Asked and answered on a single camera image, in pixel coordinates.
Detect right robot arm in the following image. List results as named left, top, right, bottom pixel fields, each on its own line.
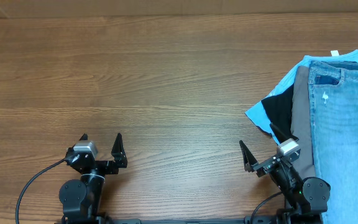
left=239, top=123, right=331, bottom=224

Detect light blue denim jeans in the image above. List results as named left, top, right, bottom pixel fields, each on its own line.
left=308, top=61, right=358, bottom=223

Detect black garment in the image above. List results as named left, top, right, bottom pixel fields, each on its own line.
left=262, top=85, right=294, bottom=143

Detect grey shorts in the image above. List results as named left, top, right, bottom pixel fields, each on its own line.
left=290, top=66, right=316, bottom=179

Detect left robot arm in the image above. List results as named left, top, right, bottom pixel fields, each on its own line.
left=59, top=133, right=127, bottom=223

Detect light blue t-shirt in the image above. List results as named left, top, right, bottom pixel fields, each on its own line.
left=245, top=50, right=358, bottom=144

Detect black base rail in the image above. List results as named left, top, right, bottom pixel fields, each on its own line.
left=54, top=215, right=323, bottom=224

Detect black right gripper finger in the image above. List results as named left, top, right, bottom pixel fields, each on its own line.
left=239, top=140, right=258, bottom=172
left=270, top=123, right=298, bottom=144

